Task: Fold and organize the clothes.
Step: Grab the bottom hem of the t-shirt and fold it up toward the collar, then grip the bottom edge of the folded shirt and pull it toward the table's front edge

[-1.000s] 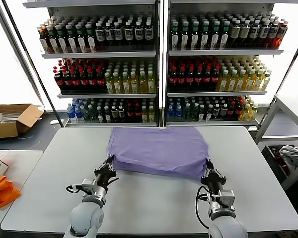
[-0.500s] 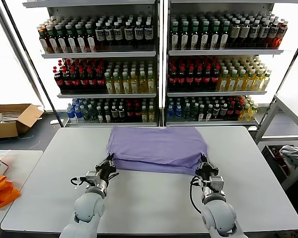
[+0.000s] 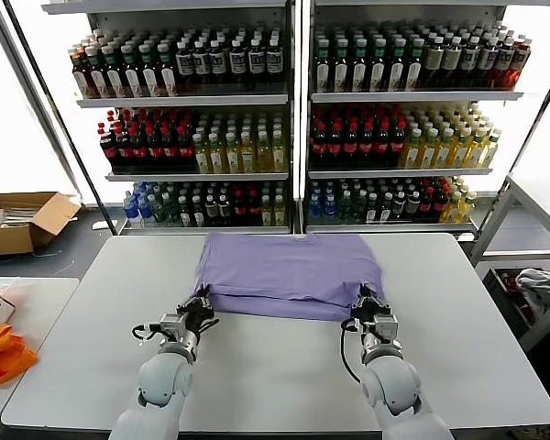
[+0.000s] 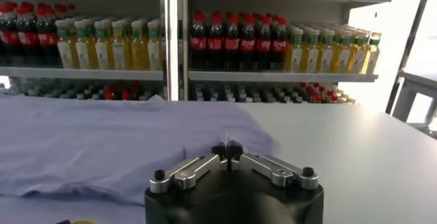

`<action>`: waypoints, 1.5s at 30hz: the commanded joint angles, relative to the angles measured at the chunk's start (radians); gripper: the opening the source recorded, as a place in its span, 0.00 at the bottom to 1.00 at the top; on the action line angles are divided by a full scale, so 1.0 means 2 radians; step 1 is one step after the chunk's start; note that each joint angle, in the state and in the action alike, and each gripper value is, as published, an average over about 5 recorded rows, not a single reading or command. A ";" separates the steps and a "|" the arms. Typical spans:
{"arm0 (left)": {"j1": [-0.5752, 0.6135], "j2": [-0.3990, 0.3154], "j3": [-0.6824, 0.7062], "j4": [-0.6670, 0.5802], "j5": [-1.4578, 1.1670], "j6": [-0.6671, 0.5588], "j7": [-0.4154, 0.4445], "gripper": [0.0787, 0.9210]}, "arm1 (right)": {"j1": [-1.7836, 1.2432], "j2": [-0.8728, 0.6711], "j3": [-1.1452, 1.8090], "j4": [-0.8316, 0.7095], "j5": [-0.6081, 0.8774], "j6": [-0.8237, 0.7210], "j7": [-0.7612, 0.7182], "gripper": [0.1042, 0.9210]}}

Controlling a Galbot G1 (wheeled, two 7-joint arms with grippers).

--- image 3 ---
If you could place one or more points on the cola bottle red cap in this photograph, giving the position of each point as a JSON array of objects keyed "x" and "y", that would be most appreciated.
[
  {"x": 381, "y": 146},
  {"x": 170, "y": 149},
  {"x": 438, "y": 206},
  {"x": 155, "y": 149},
  {"x": 240, "y": 211},
  {"x": 334, "y": 146},
  {"x": 425, "y": 206},
  {"x": 366, "y": 146},
  {"x": 397, "y": 146},
  {"x": 254, "y": 211},
  {"x": 350, "y": 146},
  {"x": 124, "y": 149},
  {"x": 107, "y": 149},
  {"x": 319, "y": 146},
  {"x": 185, "y": 149},
  {"x": 139, "y": 149}
]

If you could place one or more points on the grey metal frame table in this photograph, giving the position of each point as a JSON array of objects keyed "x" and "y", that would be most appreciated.
[{"x": 494, "y": 220}]

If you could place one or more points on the grey crumpled garment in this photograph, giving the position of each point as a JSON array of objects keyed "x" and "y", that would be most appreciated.
[{"x": 538, "y": 284}]

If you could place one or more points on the white paper scrap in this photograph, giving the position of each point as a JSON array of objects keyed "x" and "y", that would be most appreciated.
[{"x": 103, "y": 225}]

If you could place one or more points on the black slanted pole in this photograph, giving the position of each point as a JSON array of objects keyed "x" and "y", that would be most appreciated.
[
  {"x": 546, "y": 91},
  {"x": 59, "y": 114}
]

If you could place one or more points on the dark bottle beige label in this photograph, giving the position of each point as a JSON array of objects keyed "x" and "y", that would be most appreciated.
[
  {"x": 451, "y": 59},
  {"x": 433, "y": 59}
]

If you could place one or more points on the grey metal shelf rack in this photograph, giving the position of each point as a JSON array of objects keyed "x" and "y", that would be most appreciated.
[
  {"x": 417, "y": 96},
  {"x": 183, "y": 100}
]

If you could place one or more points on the red crumpled garment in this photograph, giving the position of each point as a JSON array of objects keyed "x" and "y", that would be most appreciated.
[{"x": 513, "y": 284}]

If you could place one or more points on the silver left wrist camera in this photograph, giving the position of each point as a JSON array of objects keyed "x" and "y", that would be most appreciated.
[{"x": 172, "y": 323}]

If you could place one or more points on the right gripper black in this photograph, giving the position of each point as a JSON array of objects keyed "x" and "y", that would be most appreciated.
[{"x": 364, "y": 316}]

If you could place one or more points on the green soda bottle white cap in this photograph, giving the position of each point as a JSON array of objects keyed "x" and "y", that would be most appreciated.
[
  {"x": 159, "y": 212},
  {"x": 197, "y": 213},
  {"x": 385, "y": 211},
  {"x": 172, "y": 211},
  {"x": 371, "y": 211},
  {"x": 345, "y": 208},
  {"x": 185, "y": 213},
  {"x": 358, "y": 208}
]

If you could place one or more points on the blue label water bottle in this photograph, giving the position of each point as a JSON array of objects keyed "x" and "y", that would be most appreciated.
[
  {"x": 330, "y": 208},
  {"x": 145, "y": 211},
  {"x": 129, "y": 212},
  {"x": 315, "y": 208}
]

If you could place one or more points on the black storage crate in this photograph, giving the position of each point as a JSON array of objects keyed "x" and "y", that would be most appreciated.
[{"x": 499, "y": 298}]

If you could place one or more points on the dark bottle navy white label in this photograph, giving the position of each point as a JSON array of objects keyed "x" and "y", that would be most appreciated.
[
  {"x": 184, "y": 64},
  {"x": 202, "y": 63},
  {"x": 488, "y": 59},
  {"x": 256, "y": 62},
  {"x": 504, "y": 59},
  {"x": 275, "y": 60},
  {"x": 217, "y": 62},
  {"x": 470, "y": 59},
  {"x": 238, "y": 62}
]

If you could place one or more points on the open cardboard box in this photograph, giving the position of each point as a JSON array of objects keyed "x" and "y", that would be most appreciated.
[{"x": 9, "y": 238}]

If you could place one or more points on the grey window pillar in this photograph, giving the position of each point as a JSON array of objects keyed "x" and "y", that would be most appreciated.
[{"x": 34, "y": 97}]

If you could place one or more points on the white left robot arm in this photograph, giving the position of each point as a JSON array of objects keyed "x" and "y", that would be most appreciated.
[{"x": 160, "y": 380}]

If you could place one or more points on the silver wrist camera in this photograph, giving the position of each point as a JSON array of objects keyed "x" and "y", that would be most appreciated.
[
  {"x": 172, "y": 323},
  {"x": 385, "y": 326}
]

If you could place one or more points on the white packing foam strips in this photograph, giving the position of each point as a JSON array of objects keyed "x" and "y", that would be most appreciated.
[{"x": 18, "y": 215}]

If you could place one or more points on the green white label tea bottle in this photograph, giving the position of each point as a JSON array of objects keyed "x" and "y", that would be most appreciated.
[
  {"x": 113, "y": 82},
  {"x": 323, "y": 73},
  {"x": 341, "y": 73},
  {"x": 378, "y": 73},
  {"x": 359, "y": 73},
  {"x": 414, "y": 73},
  {"x": 131, "y": 82},
  {"x": 166, "y": 82},
  {"x": 149, "y": 82},
  {"x": 397, "y": 73},
  {"x": 96, "y": 82}
]

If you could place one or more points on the white side table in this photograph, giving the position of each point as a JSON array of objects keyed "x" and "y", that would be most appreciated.
[{"x": 50, "y": 298}]

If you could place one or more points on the purple printed t-shirt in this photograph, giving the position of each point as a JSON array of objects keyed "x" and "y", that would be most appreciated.
[{"x": 284, "y": 270}]

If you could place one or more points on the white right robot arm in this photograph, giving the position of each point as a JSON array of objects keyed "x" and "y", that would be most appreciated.
[{"x": 389, "y": 380}]

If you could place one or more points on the dark tea bottle white cap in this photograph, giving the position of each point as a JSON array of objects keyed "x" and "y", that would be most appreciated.
[
  {"x": 412, "y": 206},
  {"x": 212, "y": 211},
  {"x": 399, "y": 206},
  {"x": 225, "y": 211}
]

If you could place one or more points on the red tea bottle white cap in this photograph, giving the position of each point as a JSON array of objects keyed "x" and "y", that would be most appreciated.
[
  {"x": 521, "y": 64},
  {"x": 79, "y": 82}
]

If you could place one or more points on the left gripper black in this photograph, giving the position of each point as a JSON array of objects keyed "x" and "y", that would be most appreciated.
[{"x": 194, "y": 316}]

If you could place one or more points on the orange fabric bag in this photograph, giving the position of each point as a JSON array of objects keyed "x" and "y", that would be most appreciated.
[{"x": 0, "y": 357}]

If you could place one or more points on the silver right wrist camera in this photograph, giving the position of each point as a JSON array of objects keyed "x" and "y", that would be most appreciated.
[{"x": 385, "y": 326}]

